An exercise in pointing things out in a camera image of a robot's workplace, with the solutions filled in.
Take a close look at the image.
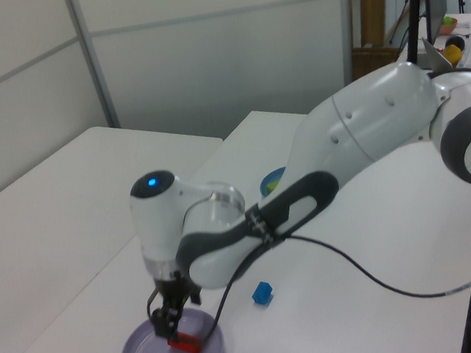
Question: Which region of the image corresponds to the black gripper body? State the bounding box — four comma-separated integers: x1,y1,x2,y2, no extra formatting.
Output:
156,270,204,313

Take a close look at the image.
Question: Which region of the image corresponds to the red cylinder block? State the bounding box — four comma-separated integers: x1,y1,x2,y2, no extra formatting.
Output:
167,330,203,353

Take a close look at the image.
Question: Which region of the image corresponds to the blue block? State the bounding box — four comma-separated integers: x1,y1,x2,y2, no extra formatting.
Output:
250,280,275,307

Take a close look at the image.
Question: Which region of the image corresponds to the blue plate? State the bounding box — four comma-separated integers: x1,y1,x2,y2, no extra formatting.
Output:
257,165,290,198

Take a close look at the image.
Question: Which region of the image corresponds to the brown wooden board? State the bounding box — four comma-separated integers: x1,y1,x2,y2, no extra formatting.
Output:
358,0,390,49

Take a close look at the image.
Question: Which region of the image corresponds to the silver laptop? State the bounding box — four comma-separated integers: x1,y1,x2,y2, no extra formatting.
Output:
421,34,456,73

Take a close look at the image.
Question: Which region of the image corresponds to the black monitor stand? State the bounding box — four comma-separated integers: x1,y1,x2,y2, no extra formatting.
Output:
404,0,432,63

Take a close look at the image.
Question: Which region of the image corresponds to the yellow ball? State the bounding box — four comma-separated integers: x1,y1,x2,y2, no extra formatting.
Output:
443,44,464,69

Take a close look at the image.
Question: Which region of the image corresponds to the dark blue ball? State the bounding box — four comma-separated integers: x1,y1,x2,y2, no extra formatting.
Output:
446,34,468,52

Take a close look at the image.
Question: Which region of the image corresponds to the orange bowl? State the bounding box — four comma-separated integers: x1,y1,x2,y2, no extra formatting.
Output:
435,14,459,36

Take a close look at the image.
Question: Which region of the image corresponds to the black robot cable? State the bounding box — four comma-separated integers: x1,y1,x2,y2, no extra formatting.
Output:
141,217,471,350

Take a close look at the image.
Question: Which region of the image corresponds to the grey partition post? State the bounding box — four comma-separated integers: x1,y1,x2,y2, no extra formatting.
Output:
335,0,360,86

